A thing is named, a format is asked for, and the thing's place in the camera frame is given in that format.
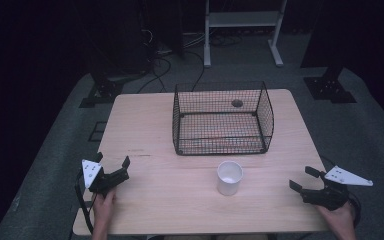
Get black stand base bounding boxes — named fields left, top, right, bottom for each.
left=302, top=64, right=358, bottom=105
left=78, top=75, right=125, bottom=109

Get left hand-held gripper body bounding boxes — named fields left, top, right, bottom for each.
left=81, top=159, right=130, bottom=197

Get black wire mesh basket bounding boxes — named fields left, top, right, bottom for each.
left=171, top=80, right=275, bottom=157

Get person's right hand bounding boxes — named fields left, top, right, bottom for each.
left=314, top=201, right=357, bottom=233

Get black floor cables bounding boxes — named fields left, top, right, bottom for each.
left=135, top=29, right=244, bottom=95

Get person's left hand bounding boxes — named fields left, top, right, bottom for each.
left=92, top=187, right=118, bottom=232

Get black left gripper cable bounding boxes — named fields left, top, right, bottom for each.
left=74, top=169, right=96, bottom=235

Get black square floor frame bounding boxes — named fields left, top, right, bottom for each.
left=87, top=121, right=108, bottom=143

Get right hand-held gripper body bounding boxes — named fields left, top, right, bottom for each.
left=301, top=165, right=374, bottom=212

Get white cup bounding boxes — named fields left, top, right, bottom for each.
left=216, top=160, right=244, bottom=197

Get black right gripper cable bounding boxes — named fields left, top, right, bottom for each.
left=347, top=192, right=363, bottom=228

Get white metal desk frame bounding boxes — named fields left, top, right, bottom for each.
left=203, top=0, right=288, bottom=69

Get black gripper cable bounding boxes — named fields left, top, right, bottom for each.
left=347, top=192, right=363, bottom=228
left=74, top=169, right=96, bottom=235

